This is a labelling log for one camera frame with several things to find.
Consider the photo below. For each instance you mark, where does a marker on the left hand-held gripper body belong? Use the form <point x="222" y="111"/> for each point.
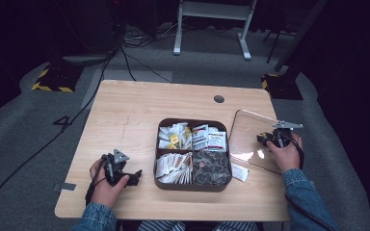
<point x="117" y="166"/>

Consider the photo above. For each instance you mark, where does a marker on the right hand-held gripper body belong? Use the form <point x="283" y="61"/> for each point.
<point x="282" y="138"/>

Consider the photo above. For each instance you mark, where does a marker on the clear box lid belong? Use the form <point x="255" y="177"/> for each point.
<point x="247" y="144"/>

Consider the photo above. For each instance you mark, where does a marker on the pile of white stick packets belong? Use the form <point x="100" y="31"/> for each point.
<point x="175" y="168"/>

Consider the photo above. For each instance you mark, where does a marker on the single white sachet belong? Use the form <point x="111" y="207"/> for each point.
<point x="239" y="172"/>

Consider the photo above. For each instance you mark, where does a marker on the brown divided box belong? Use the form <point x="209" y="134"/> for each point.
<point x="191" y="188"/>

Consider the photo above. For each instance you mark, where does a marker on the person's right hand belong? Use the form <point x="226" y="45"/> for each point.
<point x="287" y="159"/>

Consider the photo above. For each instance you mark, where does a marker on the person's left hand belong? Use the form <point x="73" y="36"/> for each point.
<point x="107" y="191"/>

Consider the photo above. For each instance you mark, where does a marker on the yellow black striped base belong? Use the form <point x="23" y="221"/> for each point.
<point x="281" y="88"/>
<point x="53" y="80"/>

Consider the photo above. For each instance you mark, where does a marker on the pile of white yellow packets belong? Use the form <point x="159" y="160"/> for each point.
<point x="175" y="137"/>

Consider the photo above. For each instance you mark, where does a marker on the person's striped trouser legs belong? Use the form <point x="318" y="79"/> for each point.
<point x="160" y="226"/>

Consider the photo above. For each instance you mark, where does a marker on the pile of white red-print packets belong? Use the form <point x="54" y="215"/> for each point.
<point x="210" y="138"/>

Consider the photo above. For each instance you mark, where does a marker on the grey tape strip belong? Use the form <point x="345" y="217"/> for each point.
<point x="65" y="186"/>

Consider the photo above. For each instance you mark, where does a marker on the pile of dark packets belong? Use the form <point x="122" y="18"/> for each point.
<point x="211" y="168"/>

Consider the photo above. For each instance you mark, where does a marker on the grey table grommet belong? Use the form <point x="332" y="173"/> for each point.
<point x="219" y="99"/>

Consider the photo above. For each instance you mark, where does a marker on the dark slanted pole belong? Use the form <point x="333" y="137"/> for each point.
<point x="302" y="35"/>

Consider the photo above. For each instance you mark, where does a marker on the white power strip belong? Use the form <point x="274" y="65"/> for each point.
<point x="138" y="38"/>

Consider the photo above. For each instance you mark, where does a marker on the white metal stand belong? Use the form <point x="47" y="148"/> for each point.
<point x="212" y="10"/>

